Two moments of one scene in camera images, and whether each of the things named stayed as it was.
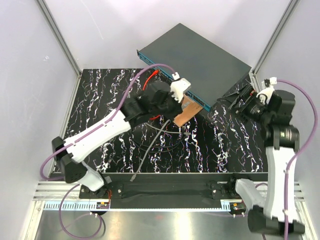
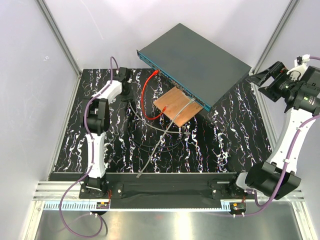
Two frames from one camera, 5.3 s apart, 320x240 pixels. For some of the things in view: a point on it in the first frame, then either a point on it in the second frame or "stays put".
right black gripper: (231, 100) to (278, 72)
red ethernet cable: (154, 73) stays put
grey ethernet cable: (135, 175) to (192, 100)
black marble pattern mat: (218, 141) stays put
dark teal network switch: (211, 73) stays put
